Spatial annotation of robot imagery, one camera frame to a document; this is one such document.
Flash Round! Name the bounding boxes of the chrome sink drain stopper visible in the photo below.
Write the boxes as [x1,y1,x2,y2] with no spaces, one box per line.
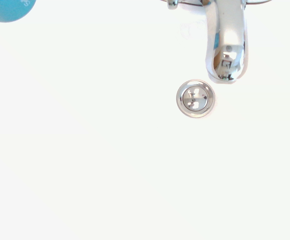
[176,79,216,119]

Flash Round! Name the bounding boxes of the white ceramic sink basin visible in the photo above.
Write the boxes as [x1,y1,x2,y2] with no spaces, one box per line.
[0,0,290,240]

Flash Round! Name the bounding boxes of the chrome faucet spout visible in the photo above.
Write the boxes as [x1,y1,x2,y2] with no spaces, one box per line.
[201,0,249,85]

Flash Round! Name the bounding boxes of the blue round bottle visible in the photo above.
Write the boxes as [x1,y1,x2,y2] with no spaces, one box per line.
[0,0,37,24]

